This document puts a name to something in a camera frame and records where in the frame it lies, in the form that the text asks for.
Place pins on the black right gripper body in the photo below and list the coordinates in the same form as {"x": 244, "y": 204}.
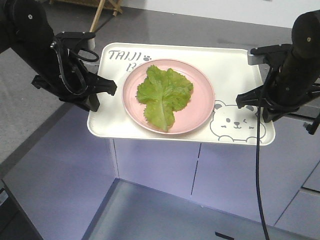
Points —
{"x": 282, "y": 109}

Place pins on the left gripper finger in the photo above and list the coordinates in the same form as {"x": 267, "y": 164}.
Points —
{"x": 103, "y": 85}

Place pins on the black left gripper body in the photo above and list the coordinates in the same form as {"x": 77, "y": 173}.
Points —
{"x": 71, "y": 87}

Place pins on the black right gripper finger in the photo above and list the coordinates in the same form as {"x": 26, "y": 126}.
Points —
{"x": 251, "y": 98}
{"x": 268, "y": 114}

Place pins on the pink round plate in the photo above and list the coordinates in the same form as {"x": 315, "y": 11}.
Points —
{"x": 195, "y": 114}

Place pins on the green lettuce leaf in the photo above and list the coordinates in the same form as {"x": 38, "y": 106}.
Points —
{"x": 164, "y": 92}

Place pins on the white bear-print serving tray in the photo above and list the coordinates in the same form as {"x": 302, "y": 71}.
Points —
{"x": 227, "y": 70}

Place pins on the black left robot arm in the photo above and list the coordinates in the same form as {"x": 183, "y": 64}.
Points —
{"x": 55, "y": 58}

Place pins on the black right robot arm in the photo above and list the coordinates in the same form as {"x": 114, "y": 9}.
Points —
{"x": 292, "y": 87}

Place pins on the grey lower cabinet doors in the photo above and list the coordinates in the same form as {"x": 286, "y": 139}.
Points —
{"x": 72, "y": 185}

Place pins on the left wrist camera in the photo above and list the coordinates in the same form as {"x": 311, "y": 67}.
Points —
{"x": 77, "y": 40}

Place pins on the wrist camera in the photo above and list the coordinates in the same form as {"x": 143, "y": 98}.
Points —
{"x": 272, "y": 55}
{"x": 77, "y": 40}

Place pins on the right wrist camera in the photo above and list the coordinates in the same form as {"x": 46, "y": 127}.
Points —
{"x": 272, "y": 55}

